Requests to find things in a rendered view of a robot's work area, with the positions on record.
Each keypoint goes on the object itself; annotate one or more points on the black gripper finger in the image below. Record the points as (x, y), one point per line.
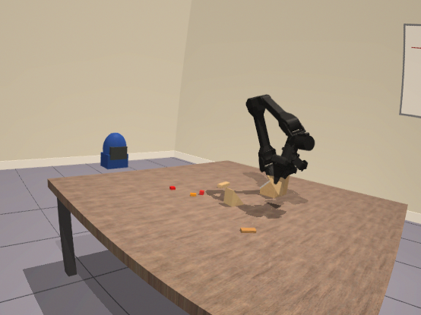
(286, 173)
(278, 171)

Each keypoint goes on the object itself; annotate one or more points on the orange flat bar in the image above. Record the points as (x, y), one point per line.
(248, 230)

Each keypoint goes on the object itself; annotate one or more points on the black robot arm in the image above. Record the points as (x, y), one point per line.
(288, 123)

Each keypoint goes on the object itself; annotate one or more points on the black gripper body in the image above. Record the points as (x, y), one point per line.
(284, 159)

